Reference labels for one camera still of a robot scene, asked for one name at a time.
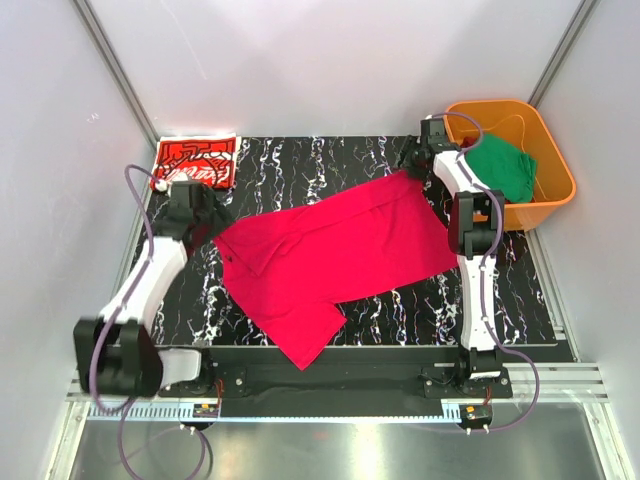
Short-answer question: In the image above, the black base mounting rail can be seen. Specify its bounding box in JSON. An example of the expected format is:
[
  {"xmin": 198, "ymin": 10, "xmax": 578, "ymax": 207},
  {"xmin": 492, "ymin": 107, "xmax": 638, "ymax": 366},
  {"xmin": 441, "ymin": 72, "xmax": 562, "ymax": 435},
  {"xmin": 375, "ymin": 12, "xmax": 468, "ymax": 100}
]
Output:
[{"xmin": 160, "ymin": 346, "xmax": 513, "ymax": 421}]

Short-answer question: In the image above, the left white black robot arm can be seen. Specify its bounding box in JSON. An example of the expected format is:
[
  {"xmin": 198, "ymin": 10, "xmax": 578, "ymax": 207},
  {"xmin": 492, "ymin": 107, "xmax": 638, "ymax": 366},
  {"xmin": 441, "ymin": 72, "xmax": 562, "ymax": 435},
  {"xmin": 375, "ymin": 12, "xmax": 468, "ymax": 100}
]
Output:
[{"xmin": 73, "ymin": 180, "xmax": 233, "ymax": 398}]

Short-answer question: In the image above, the crimson red polo shirt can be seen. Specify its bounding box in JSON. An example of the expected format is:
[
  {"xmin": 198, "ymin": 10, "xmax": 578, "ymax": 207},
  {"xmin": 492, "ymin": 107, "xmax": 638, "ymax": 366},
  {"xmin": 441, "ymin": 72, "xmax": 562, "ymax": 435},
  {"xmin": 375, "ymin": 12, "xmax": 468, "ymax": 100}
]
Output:
[{"xmin": 214, "ymin": 171, "xmax": 457, "ymax": 370}]

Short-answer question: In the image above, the right aluminium corner post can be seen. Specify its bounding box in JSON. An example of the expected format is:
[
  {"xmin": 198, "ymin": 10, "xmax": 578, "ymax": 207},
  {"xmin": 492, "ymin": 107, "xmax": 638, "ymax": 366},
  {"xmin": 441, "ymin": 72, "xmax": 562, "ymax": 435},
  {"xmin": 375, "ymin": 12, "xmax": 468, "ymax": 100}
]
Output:
[{"xmin": 528, "ymin": 0, "xmax": 601, "ymax": 108}]

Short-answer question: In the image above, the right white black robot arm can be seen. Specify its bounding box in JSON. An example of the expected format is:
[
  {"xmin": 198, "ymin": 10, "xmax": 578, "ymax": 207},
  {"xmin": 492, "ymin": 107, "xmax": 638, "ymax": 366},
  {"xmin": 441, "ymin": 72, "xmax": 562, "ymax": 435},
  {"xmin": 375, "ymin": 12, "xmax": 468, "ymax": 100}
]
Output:
[{"xmin": 398, "ymin": 113, "xmax": 504, "ymax": 396}]

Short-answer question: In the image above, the folded red patterned t-shirt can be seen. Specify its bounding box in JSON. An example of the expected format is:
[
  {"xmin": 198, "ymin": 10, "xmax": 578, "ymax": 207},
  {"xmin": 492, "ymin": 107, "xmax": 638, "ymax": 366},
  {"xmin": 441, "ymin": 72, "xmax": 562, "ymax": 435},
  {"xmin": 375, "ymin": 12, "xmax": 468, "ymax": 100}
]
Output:
[{"xmin": 152, "ymin": 134, "xmax": 242, "ymax": 190}]

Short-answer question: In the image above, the aluminium corner post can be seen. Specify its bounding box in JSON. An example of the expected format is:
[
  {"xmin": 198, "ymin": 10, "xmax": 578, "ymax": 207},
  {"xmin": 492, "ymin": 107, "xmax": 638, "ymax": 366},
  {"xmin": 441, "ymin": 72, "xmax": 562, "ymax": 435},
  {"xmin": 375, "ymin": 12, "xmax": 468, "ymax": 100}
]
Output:
[
  {"xmin": 70, "ymin": 0, "xmax": 159, "ymax": 149},
  {"xmin": 528, "ymin": 0, "xmax": 601, "ymax": 108}
]

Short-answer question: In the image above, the green t-shirt in basket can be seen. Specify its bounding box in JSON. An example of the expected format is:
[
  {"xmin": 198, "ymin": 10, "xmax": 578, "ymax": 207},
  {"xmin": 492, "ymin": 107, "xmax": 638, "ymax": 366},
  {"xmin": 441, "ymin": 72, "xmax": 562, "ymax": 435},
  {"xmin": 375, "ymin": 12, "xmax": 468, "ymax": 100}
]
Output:
[{"xmin": 465, "ymin": 133, "xmax": 537, "ymax": 204}]

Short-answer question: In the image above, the left aluminium corner post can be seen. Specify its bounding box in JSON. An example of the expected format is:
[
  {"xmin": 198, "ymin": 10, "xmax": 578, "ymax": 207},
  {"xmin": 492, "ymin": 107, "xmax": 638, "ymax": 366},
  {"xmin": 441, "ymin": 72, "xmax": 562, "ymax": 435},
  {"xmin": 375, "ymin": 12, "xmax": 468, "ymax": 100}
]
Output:
[{"xmin": 70, "ymin": 0, "xmax": 159, "ymax": 149}]

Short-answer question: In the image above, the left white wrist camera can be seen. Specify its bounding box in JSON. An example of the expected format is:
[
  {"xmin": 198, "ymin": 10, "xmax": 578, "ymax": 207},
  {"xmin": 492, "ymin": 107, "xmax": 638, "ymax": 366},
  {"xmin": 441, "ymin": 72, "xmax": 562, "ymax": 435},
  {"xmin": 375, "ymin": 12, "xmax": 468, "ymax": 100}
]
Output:
[{"xmin": 153, "ymin": 178, "xmax": 171, "ymax": 194}]

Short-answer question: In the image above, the orange plastic basket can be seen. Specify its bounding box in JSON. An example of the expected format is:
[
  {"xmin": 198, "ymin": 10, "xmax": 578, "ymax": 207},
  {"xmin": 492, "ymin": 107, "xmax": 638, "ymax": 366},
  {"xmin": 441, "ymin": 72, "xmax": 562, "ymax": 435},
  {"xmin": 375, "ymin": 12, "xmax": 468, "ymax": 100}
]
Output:
[{"xmin": 445, "ymin": 99, "xmax": 576, "ymax": 231}]

